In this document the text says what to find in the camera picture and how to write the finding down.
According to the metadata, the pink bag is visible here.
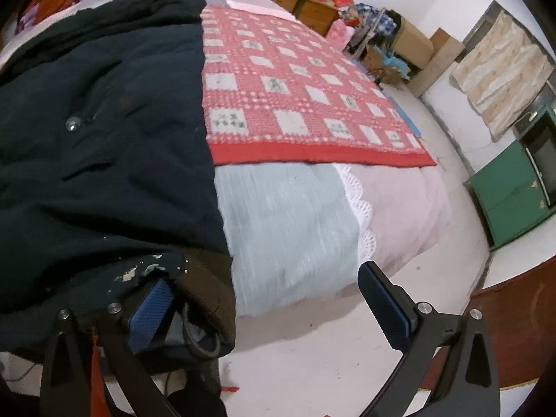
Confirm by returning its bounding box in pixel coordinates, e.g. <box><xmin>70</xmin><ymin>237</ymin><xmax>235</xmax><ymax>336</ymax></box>
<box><xmin>327</xmin><ymin>22</ymin><xmax>354</xmax><ymax>51</ymax></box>

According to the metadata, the large cardboard box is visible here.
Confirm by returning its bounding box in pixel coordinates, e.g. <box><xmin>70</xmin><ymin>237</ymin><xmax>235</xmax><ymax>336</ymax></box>
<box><xmin>393</xmin><ymin>14</ymin><xmax>435</xmax><ymax>70</ymax></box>

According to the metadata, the beige patterned curtain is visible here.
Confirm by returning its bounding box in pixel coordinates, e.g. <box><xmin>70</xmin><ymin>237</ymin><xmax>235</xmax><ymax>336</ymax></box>
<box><xmin>449</xmin><ymin>9</ymin><xmax>555</xmax><ymax>142</ymax></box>

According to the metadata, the brown wooden board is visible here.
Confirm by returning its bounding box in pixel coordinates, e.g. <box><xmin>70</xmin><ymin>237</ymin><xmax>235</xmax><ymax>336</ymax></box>
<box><xmin>469</xmin><ymin>258</ymin><xmax>556</xmax><ymax>390</ymax></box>

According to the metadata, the black television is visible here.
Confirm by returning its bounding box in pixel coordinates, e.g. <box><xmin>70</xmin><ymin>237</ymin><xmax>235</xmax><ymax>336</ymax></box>
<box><xmin>513</xmin><ymin>104</ymin><xmax>556</xmax><ymax>209</ymax></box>

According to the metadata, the dark navy padded jacket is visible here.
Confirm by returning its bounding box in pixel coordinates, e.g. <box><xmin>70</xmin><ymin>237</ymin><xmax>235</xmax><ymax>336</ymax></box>
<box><xmin>0</xmin><ymin>0</ymin><xmax>237</xmax><ymax>359</ymax></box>

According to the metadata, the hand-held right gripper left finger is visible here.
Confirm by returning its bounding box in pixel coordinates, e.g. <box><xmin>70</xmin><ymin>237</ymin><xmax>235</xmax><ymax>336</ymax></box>
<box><xmin>39</xmin><ymin>278</ymin><xmax>174</xmax><ymax>417</ymax></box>

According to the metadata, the cardboard boxes clutter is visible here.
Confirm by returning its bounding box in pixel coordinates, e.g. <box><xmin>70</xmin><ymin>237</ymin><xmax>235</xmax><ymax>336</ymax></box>
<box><xmin>408</xmin><ymin>28</ymin><xmax>465</xmax><ymax>98</ymax></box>

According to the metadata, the patchwork bed quilt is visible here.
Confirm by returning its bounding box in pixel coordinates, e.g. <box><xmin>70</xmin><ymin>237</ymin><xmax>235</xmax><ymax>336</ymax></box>
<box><xmin>0</xmin><ymin>0</ymin><xmax>452</xmax><ymax>319</ymax></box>

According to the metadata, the red checkered blanket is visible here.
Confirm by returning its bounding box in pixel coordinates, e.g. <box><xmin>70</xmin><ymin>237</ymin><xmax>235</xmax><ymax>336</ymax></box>
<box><xmin>201</xmin><ymin>5</ymin><xmax>437</xmax><ymax>169</ymax></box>

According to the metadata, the small cardboard box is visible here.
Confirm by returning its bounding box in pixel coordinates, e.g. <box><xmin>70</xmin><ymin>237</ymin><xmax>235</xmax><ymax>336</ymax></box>
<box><xmin>362</xmin><ymin>46</ymin><xmax>412</xmax><ymax>86</ymax></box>

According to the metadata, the red strap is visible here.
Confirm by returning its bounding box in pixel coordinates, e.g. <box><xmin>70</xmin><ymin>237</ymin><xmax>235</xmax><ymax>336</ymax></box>
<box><xmin>90</xmin><ymin>328</ymin><xmax>116</xmax><ymax>417</ymax></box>

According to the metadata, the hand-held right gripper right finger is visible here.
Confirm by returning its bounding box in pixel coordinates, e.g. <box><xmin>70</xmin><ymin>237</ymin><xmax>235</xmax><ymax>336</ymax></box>
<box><xmin>357</xmin><ymin>261</ymin><xmax>500</xmax><ymax>417</ymax></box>

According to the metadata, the green cabinet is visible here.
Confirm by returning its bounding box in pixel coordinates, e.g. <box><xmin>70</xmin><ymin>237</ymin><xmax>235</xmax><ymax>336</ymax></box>
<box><xmin>463</xmin><ymin>141</ymin><xmax>556</xmax><ymax>251</ymax></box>

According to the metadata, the plaid clothing pile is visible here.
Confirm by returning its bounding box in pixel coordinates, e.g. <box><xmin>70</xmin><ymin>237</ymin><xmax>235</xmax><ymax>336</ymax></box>
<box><xmin>346</xmin><ymin>2</ymin><xmax>401</xmax><ymax>49</ymax></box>

